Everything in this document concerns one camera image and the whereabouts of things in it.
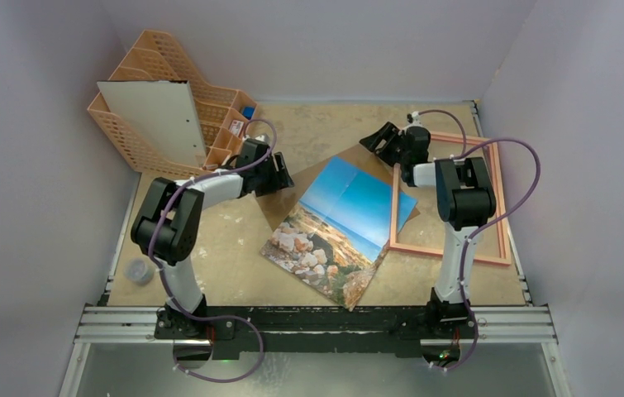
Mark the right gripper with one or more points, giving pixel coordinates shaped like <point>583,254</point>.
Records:
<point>390,142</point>

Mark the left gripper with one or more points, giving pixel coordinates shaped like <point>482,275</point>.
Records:
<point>279,181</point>

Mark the landscape photo print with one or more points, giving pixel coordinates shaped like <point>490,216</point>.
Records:
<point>336,234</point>

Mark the pink picture frame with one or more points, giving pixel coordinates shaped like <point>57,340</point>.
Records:
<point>471,190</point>

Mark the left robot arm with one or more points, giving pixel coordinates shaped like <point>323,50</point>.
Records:
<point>166,225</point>

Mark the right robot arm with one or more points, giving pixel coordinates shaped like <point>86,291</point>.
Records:
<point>449,300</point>

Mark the white red small box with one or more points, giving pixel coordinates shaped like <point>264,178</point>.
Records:
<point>236,127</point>

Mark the blue item in organizer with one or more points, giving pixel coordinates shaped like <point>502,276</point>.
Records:
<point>248,112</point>

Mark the orange plastic file organizer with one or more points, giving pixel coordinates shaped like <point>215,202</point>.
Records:
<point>157,55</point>

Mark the white binder in organizer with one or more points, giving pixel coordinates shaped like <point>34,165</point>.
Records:
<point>161,111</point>

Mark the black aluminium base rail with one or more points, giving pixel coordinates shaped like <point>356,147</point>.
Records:
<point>404,331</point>

